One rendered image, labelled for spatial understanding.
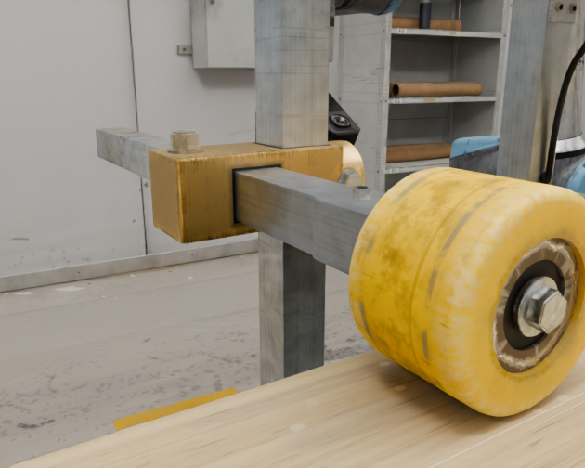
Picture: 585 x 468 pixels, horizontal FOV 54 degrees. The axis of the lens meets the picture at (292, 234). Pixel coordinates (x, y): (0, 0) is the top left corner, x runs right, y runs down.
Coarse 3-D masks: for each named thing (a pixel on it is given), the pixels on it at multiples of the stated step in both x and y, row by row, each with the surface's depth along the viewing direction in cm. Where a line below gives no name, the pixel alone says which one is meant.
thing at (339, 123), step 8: (336, 104) 70; (328, 112) 68; (336, 112) 69; (344, 112) 69; (328, 120) 67; (336, 120) 67; (344, 120) 67; (352, 120) 69; (328, 128) 66; (336, 128) 66; (344, 128) 67; (352, 128) 67; (328, 136) 66; (336, 136) 66; (344, 136) 67; (352, 136) 67; (352, 144) 68
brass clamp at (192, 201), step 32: (160, 160) 34; (192, 160) 32; (224, 160) 33; (256, 160) 34; (288, 160) 35; (320, 160) 36; (352, 160) 38; (160, 192) 34; (192, 192) 32; (224, 192) 33; (160, 224) 35; (192, 224) 33; (224, 224) 34
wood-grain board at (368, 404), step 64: (320, 384) 22; (384, 384) 22; (576, 384) 22; (64, 448) 18; (128, 448) 18; (192, 448) 18; (256, 448) 18; (320, 448) 18; (384, 448) 18; (448, 448) 18; (512, 448) 18; (576, 448) 18
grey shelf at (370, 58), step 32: (416, 0) 352; (448, 0) 364; (480, 0) 350; (352, 32) 321; (384, 32) 296; (416, 32) 305; (448, 32) 316; (480, 32) 327; (352, 64) 325; (384, 64) 300; (416, 64) 363; (448, 64) 376; (480, 64) 356; (352, 96) 329; (384, 96) 304; (480, 96) 340; (384, 128) 310; (416, 128) 376; (448, 128) 387; (480, 128) 363; (384, 160) 315; (448, 160) 348; (384, 192) 375
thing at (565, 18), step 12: (552, 0) 46; (564, 0) 46; (576, 0) 47; (552, 12) 46; (564, 12) 47; (576, 12) 47; (576, 60) 46; (564, 84) 48; (564, 96) 48; (552, 132) 49; (552, 144) 49; (552, 156) 50; (540, 180) 50
